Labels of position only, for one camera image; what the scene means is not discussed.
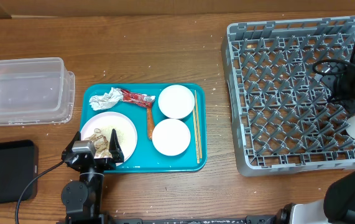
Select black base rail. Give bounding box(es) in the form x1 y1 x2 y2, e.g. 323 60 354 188
55 214 277 224

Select crumpled white napkin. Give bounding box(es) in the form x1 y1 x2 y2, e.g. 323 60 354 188
89 87 123 111

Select orange carrot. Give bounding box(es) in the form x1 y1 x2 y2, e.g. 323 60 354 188
147 108 155 140

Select pink plate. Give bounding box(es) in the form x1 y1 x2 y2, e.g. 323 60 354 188
80 112 137 162

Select grey dishwasher rack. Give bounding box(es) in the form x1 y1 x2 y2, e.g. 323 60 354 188
221 16 355 177

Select teal plastic tray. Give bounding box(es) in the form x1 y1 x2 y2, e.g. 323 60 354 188
80 83 207 174

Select clear plastic bin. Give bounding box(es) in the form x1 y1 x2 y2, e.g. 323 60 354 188
0 57 75 126

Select red snack wrapper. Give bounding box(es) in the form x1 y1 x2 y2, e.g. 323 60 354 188
121 89 155 108

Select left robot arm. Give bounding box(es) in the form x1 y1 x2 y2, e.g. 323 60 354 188
61 130 124 224

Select wooden chopstick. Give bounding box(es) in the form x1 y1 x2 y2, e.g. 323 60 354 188
194 91 203 163
192 107 200 164

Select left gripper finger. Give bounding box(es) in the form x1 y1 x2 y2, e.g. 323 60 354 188
109 129 124 159
64 131 81 152

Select food scraps on plate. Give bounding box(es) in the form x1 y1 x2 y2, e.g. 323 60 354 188
85 128 112 159

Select black bin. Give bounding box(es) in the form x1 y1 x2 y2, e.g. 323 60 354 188
0 140 39 203

